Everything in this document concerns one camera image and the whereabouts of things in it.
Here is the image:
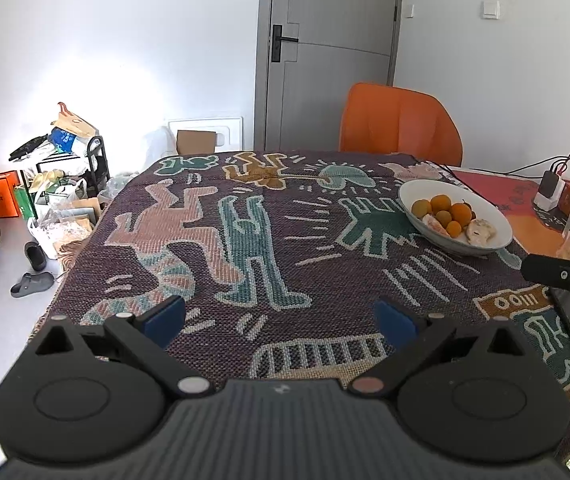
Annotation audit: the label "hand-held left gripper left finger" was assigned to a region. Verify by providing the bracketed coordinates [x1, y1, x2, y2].
[30, 295, 214, 401]

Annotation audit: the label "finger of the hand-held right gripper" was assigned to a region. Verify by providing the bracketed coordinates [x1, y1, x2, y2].
[520, 253, 570, 305]

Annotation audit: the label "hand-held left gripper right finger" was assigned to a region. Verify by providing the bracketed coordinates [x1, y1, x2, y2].
[347, 299, 538, 402]

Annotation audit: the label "white bowl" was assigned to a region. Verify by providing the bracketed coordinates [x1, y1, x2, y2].
[397, 179, 514, 257]

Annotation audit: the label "peeled orange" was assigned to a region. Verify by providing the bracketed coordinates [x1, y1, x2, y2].
[422, 213, 451, 237]

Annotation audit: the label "white and black charger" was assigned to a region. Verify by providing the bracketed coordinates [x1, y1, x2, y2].
[534, 169, 564, 211]

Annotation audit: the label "pale peeled fruit piece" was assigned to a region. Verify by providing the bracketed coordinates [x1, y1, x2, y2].
[466, 218, 498, 246]

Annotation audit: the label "printed woven blanket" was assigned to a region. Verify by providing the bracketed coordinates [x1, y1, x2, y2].
[29, 148, 570, 413]

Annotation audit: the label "grey slipper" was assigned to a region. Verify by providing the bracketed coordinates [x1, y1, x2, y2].
[10, 271, 56, 299]
[23, 241, 48, 271]

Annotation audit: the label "pile of plastic bags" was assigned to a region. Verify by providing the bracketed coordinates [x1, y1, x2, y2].
[26, 170, 138, 261]

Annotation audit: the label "black metal rack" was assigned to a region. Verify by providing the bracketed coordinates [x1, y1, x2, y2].
[17, 135, 111, 201]

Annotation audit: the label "cardboard box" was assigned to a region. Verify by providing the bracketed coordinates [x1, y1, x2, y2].
[176, 129, 218, 155]

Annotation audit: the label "green paper bag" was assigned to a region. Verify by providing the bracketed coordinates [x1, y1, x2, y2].
[13, 184, 38, 221]

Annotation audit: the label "white board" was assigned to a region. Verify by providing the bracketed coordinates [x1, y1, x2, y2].
[167, 116, 244, 154]

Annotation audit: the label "blue and white bag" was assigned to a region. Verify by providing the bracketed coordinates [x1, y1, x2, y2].
[48, 127, 88, 154]

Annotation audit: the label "orange chair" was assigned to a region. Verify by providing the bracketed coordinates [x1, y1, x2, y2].
[338, 82, 464, 167]

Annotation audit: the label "brown paper bag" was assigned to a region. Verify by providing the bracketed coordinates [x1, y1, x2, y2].
[49, 102, 98, 139]

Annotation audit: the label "black flat item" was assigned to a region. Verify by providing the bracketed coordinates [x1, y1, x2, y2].
[8, 134, 48, 161]

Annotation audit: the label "grey door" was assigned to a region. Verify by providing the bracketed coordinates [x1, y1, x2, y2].
[253, 0, 405, 152]

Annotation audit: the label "black and red cables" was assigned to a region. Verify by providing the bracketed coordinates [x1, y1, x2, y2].
[440, 151, 570, 188]

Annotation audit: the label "black door handle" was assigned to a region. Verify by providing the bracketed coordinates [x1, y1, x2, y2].
[270, 24, 300, 64]

